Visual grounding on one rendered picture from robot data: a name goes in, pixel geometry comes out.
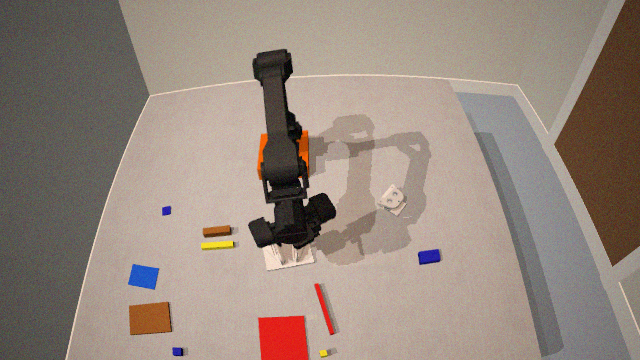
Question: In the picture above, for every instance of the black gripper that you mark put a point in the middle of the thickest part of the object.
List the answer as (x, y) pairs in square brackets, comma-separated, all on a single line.
[(319, 207)]

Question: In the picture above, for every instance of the yellow flat bar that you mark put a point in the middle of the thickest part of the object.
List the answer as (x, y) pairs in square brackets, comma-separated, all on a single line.
[(217, 245)]

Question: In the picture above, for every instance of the blue square tile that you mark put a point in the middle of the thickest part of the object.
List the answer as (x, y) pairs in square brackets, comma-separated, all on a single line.
[(142, 276)]

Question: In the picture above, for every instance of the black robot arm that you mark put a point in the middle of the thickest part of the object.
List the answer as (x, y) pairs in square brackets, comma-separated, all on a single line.
[(282, 164)]

